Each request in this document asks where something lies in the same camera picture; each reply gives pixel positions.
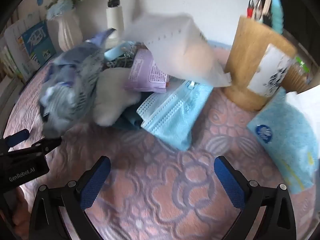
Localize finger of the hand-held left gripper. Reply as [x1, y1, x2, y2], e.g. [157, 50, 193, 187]
[7, 137, 62, 159]
[0, 129, 30, 153]

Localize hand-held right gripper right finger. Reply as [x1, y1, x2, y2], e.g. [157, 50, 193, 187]
[214, 156, 298, 240]

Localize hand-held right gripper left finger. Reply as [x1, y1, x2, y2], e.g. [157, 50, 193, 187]
[28, 156, 112, 240]

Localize blue grey printed cloth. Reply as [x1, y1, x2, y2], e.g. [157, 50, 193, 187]
[40, 29, 117, 138]

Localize blue face mask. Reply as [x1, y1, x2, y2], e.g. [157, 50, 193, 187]
[140, 97, 200, 152]
[136, 80, 215, 128]

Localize white fluffy cloth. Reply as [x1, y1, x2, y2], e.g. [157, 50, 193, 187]
[94, 67, 142, 127]

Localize purple packet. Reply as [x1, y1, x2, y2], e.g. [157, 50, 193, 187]
[124, 48, 170, 93]

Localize white plastic bag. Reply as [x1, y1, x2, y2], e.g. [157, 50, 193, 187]
[124, 12, 233, 88]

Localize person's left hand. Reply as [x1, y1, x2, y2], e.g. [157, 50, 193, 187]
[9, 192, 33, 240]

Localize pink patterned blanket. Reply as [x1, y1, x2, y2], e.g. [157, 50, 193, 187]
[4, 40, 318, 240]

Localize blue tissue pack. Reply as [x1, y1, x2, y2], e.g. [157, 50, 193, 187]
[246, 85, 320, 195]

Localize stack of thin books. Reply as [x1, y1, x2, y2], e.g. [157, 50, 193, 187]
[0, 42, 27, 83]

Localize blue cover workbook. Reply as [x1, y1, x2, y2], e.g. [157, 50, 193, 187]
[19, 20, 57, 68]

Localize white cover book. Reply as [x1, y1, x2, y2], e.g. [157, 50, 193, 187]
[4, 17, 38, 55]

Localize white ribbed vase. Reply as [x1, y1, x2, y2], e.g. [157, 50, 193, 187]
[57, 7, 83, 53]

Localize bamboo pen holder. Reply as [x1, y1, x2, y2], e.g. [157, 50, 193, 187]
[224, 15, 298, 112]

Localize blue white artificial flowers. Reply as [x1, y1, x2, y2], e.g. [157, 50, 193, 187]
[37, 0, 87, 22]

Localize white desk lamp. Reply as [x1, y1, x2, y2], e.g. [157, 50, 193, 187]
[106, 0, 125, 40]

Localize red pen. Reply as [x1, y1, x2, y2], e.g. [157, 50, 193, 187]
[246, 0, 255, 18]

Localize white pen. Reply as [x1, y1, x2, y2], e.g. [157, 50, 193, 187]
[254, 0, 263, 20]

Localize teal ribbed tool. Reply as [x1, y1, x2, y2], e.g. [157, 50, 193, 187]
[271, 0, 285, 34]

